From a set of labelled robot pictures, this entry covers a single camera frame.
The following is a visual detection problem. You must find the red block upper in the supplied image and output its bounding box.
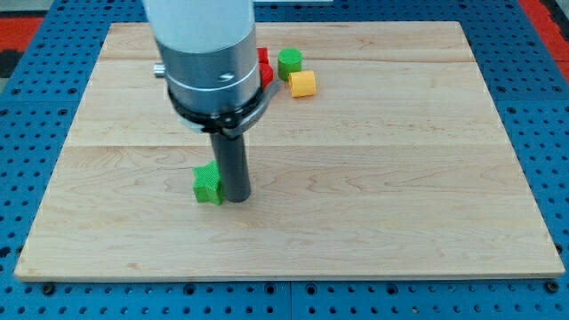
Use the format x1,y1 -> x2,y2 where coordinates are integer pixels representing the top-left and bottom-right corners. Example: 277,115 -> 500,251
257,47 -> 269,64

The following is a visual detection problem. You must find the yellow hexagon block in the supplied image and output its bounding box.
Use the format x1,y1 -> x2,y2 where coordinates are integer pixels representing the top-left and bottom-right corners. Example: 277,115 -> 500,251
288,70 -> 317,98

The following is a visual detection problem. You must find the wooden board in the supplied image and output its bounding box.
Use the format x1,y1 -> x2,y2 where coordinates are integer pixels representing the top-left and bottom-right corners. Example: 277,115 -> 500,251
14,21 -> 565,283

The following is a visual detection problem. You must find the red block lower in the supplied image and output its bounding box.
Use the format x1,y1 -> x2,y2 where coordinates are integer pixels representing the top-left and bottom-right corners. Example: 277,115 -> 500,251
259,63 -> 274,90

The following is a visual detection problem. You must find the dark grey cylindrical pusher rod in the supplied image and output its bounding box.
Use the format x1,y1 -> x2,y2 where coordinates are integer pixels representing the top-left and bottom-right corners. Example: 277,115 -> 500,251
210,133 -> 251,203

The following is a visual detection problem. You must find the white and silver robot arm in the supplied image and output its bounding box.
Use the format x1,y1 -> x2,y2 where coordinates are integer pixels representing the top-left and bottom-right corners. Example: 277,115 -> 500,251
142,0 -> 281,140

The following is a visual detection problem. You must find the green cylinder block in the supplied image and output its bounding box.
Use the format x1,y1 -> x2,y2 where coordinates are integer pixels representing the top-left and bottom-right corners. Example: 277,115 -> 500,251
277,48 -> 302,81

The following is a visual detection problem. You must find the red block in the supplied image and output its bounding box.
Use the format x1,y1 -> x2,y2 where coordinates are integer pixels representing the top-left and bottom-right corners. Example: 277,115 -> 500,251
257,47 -> 269,64
259,63 -> 274,90

